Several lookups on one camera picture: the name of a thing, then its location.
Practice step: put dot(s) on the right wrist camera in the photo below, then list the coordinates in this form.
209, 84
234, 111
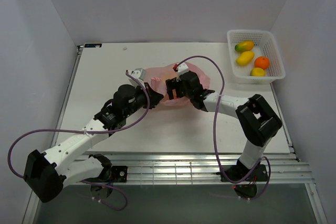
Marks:
180, 69

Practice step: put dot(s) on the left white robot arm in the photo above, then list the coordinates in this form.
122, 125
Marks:
49, 172

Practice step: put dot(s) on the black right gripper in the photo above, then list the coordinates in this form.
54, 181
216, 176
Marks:
173, 84

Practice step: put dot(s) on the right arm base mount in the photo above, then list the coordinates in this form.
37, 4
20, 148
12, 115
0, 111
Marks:
235, 172

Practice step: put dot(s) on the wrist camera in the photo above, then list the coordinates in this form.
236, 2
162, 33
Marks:
136, 75
180, 69

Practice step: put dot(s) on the white plastic basket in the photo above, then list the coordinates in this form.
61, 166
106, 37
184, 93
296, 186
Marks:
265, 46

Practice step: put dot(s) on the fake orange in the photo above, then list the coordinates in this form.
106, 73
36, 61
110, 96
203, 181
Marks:
262, 62

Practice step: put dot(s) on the pink plastic bag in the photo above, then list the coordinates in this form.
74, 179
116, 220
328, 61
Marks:
157, 76

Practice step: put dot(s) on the fake lemon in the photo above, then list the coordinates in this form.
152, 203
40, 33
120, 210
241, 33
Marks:
257, 72

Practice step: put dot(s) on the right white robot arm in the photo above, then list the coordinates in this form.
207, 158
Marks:
258, 120

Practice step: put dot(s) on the aluminium frame rail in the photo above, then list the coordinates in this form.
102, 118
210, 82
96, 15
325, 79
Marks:
198, 169

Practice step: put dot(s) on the green yellow fake mango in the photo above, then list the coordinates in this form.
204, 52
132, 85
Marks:
244, 46

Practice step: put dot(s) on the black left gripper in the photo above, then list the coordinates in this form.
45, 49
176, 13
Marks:
154, 97

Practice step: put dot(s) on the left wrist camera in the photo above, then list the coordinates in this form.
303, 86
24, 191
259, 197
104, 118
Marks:
136, 75

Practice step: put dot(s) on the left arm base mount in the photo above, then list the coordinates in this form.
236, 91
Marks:
115, 174

